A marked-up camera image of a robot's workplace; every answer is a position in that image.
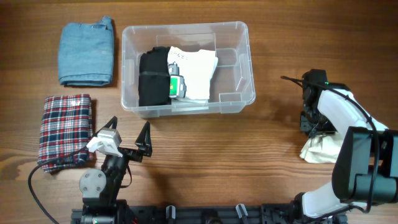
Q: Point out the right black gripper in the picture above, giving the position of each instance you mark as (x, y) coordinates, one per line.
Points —
(328, 129)

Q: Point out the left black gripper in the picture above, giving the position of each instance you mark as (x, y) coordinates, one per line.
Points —
(143, 142)

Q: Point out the cream cloth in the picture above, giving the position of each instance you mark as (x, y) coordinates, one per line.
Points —
(322, 149)

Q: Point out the black cloth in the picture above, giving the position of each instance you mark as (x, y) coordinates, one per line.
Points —
(154, 78)

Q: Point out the clear plastic storage bin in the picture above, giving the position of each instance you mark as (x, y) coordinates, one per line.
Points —
(232, 86)

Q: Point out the white printed t-shirt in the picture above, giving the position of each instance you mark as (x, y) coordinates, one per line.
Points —
(191, 73)

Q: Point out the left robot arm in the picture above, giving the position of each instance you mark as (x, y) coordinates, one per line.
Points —
(100, 187)

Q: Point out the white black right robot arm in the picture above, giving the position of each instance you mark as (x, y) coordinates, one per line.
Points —
(365, 171)

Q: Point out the folded red plaid cloth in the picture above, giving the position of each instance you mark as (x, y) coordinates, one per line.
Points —
(65, 129)

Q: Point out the folded blue denim cloth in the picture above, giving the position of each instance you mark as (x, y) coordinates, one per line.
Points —
(86, 54)

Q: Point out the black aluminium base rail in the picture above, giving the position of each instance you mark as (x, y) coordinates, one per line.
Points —
(265, 214)

